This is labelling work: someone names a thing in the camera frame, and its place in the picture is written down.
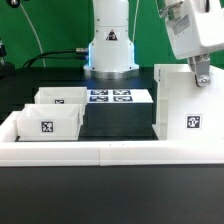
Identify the white foam boundary frame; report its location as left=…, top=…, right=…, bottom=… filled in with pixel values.
left=0, top=112, right=224, bottom=167

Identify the black work mat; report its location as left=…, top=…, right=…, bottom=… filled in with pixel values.
left=14, top=101, right=159, bottom=142

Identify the black cable bundle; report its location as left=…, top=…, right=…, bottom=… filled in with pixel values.
left=21, top=47, right=90, bottom=69

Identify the white drawer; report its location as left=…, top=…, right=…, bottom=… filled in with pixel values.
left=16, top=104, right=83, bottom=141
left=34, top=87, right=87, bottom=105

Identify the white thin cable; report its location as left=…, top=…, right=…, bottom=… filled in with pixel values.
left=19, top=2, right=47, bottom=68

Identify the white marker tag sheet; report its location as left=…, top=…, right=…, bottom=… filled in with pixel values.
left=87, top=89, right=153, bottom=104

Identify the black tripod stand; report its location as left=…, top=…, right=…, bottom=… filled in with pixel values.
left=0, top=39, right=15, bottom=78

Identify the white drawer cabinet box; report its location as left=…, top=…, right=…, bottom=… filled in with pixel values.
left=153, top=64, right=224, bottom=140

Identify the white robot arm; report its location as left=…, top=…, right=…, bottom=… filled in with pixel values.
left=84, top=0, right=224, bottom=87

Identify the black camera knob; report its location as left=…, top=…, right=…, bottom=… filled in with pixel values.
left=6, top=0, right=20, bottom=8

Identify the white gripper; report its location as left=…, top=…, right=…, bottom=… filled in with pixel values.
left=159, top=0, right=224, bottom=87

